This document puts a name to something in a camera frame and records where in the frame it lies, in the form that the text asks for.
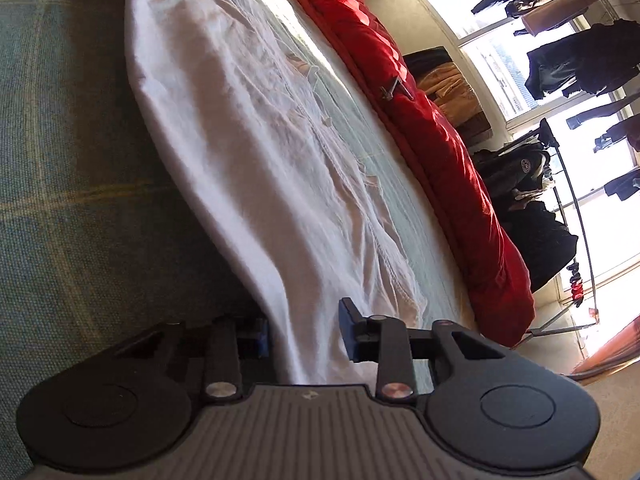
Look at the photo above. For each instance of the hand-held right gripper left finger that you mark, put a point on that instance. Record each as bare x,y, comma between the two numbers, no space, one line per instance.
261,337

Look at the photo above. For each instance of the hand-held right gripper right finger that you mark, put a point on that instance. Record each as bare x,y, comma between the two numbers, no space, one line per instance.
345,325

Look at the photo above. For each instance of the white t-shirt hand print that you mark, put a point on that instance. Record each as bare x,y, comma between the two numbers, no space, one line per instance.
260,185

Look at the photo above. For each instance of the metal clothes drying rack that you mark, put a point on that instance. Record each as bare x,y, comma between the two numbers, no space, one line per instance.
575,195

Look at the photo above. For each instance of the red duvet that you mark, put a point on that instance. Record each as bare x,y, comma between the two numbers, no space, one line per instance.
450,185

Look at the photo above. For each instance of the bed with green checked sheet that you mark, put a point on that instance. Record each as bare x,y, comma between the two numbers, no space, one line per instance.
75,160

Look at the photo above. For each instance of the black hanging sweater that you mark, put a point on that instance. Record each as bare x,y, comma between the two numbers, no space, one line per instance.
540,245

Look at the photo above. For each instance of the black jacket with round patch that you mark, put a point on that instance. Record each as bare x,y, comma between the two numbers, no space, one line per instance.
510,170

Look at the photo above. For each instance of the small red hanging garments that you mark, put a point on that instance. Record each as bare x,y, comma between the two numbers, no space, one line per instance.
577,287

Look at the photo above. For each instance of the small metal tool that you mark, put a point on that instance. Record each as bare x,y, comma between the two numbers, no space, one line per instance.
395,89

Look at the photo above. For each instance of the orange garment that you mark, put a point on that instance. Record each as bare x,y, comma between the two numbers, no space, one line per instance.
450,90

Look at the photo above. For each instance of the orange curtain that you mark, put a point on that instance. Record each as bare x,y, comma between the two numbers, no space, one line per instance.
615,350

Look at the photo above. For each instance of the dark draped garment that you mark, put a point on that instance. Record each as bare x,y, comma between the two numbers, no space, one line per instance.
430,60

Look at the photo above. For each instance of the window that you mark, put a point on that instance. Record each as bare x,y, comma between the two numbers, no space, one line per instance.
615,240

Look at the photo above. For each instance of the row of dark hanging laundry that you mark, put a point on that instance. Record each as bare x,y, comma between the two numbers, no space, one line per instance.
575,60

